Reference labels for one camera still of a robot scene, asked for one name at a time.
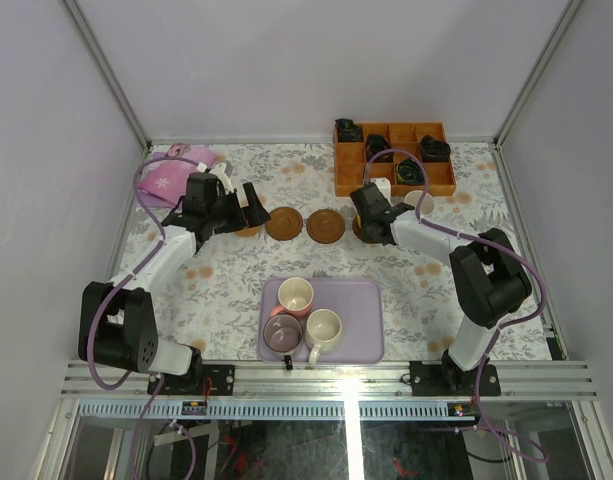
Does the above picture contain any black orange cable bundle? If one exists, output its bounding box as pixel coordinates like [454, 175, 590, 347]
[364, 133, 393, 164]

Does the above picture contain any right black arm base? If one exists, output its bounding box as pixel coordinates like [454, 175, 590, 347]
[401, 352, 501, 397]

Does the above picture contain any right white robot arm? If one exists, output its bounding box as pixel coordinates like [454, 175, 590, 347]
[350, 183, 532, 395]

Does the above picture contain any aluminium front rail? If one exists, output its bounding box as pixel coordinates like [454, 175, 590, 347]
[59, 360, 597, 402]

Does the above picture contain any light wooden coaster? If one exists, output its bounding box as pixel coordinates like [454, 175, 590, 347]
[235, 200, 261, 238]

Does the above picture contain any pink mug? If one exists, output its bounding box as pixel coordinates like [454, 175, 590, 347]
[270, 277, 314, 318]

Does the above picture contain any cream white mug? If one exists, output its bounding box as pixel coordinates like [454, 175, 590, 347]
[305, 309, 344, 365]

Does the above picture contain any dark brown left saucer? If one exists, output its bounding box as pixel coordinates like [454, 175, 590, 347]
[265, 207, 303, 241]

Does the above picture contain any dark brown saucer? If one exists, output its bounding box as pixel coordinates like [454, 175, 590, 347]
[306, 209, 346, 244]
[352, 215, 362, 241]
[265, 207, 303, 241]

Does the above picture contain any light blue mug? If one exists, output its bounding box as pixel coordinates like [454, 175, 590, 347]
[403, 190, 436, 216]

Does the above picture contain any orange compartment box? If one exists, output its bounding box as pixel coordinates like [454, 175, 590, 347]
[333, 121, 457, 197]

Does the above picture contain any dark brown right saucer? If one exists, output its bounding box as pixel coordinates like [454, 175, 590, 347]
[352, 215, 362, 241]

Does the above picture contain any purple mug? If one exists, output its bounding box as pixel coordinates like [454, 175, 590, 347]
[263, 314, 304, 371]

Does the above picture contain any lilac plastic tray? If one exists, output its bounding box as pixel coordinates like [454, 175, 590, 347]
[257, 277, 385, 365]

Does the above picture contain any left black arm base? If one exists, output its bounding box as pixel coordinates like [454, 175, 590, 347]
[158, 363, 236, 397]

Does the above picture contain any black green cable bundle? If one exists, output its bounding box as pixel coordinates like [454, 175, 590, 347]
[394, 157, 428, 186]

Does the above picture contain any pink folded cloth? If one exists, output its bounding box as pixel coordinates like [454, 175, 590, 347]
[138, 144, 218, 208]

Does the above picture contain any dark brown middle saucer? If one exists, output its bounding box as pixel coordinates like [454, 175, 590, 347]
[306, 209, 346, 244]

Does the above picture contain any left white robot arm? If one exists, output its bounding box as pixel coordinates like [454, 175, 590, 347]
[78, 172, 270, 395]

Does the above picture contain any black bundle far left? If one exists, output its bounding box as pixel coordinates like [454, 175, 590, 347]
[335, 118, 363, 143]

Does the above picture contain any blue slotted cable duct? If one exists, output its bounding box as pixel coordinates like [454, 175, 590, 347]
[79, 400, 475, 422]

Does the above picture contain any black bundle right compartment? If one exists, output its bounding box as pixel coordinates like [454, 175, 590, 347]
[419, 135, 452, 163]

